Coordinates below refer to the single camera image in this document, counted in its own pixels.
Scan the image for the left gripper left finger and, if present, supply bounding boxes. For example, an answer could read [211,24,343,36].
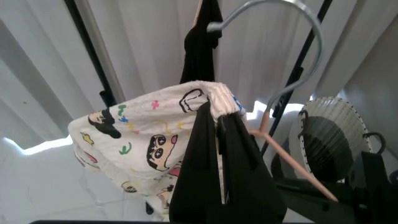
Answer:
[169,101,224,222]

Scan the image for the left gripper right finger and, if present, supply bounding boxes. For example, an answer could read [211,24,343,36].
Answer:
[217,111,287,222]

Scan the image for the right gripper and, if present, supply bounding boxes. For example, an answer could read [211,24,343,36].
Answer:
[323,183,398,222]

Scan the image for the cream printed garment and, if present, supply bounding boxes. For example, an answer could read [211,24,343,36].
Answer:
[67,80,248,215]

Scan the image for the black garment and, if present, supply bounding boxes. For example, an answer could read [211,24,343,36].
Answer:
[179,0,223,85]

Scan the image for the white laundry basket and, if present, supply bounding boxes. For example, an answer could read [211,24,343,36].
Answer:
[297,96,387,183]

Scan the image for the black clothes rack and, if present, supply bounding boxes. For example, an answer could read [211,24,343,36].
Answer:
[63,0,333,156]

